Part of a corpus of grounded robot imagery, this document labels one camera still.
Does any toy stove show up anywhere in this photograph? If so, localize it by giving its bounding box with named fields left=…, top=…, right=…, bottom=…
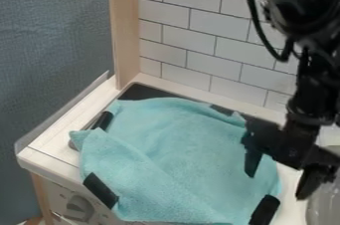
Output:
left=66, top=82, right=286, bottom=152

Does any teal cloth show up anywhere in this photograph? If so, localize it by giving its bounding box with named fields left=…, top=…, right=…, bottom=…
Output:
left=68, top=97, right=284, bottom=225

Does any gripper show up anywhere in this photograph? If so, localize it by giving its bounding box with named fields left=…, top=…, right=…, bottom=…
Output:
left=240, top=116, right=340, bottom=201

